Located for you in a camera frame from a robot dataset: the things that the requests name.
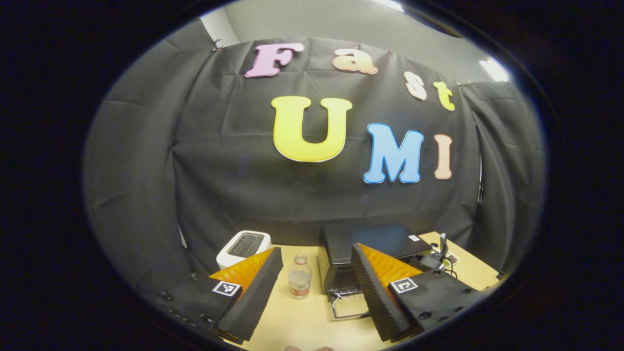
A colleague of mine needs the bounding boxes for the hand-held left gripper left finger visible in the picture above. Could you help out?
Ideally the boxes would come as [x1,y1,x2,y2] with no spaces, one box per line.
[158,247,284,343]

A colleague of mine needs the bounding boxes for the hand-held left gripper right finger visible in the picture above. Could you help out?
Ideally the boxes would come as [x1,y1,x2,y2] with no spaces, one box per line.
[351,242,488,342]

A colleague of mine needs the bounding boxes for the black electric oven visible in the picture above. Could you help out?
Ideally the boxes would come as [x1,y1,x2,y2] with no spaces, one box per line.
[319,223,435,321]

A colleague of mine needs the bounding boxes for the clear plastic bottle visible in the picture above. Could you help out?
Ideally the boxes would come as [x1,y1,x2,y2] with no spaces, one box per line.
[287,253,313,300]

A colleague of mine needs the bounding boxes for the white toaster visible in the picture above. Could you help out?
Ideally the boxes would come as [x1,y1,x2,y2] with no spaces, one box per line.
[216,230,272,270]

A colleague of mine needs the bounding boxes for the black backdrop cloth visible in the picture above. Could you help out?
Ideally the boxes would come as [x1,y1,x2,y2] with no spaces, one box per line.
[83,19,546,293]

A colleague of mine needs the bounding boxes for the small ceiling light panel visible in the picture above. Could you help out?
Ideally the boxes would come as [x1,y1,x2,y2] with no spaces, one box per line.
[480,57,510,83]

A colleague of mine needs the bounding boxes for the metal wire basket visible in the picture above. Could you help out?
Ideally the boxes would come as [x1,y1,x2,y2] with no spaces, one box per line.
[428,233,460,279]

